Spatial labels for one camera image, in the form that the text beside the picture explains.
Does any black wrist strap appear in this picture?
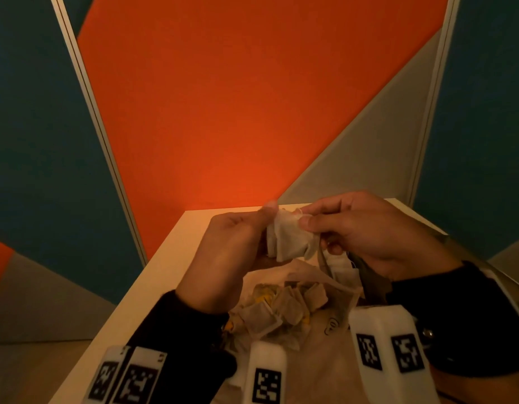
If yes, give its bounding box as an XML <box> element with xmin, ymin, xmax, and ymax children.
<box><xmin>127</xmin><ymin>290</ymin><xmax>238</xmax><ymax>404</ymax></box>
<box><xmin>387</xmin><ymin>260</ymin><xmax>519</xmax><ymax>378</ymax></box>

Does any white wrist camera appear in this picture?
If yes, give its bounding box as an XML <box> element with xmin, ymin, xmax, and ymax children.
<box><xmin>348</xmin><ymin>305</ymin><xmax>441</xmax><ymax>404</ymax></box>
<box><xmin>242</xmin><ymin>341</ymin><xmax>288</xmax><ymax>404</ymax></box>

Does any white square tea bag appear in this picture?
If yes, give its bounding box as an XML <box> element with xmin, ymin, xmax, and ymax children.
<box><xmin>322</xmin><ymin>250</ymin><xmax>363</xmax><ymax>291</ymax></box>
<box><xmin>266</xmin><ymin>208</ymin><xmax>321</xmax><ymax>264</ymax></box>

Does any pile of paper tea bags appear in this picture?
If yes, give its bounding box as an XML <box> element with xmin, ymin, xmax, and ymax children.
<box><xmin>224</xmin><ymin>281</ymin><xmax>330</xmax><ymax>352</ymax></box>

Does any dark compartment organizer box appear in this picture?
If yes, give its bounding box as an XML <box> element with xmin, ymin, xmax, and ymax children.
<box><xmin>318</xmin><ymin>233</ymin><xmax>519</xmax><ymax>307</ymax></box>

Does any person's left hand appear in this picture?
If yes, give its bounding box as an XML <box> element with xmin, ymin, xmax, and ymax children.
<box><xmin>175</xmin><ymin>200</ymin><xmax>285</xmax><ymax>315</ymax></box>

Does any person's right hand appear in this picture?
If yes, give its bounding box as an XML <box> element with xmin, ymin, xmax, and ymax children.
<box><xmin>298</xmin><ymin>191</ymin><xmax>464</xmax><ymax>282</ymax></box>

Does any person's right forearm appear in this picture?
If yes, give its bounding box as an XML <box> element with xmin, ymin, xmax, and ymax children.
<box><xmin>430</xmin><ymin>365</ymin><xmax>519</xmax><ymax>404</ymax></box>

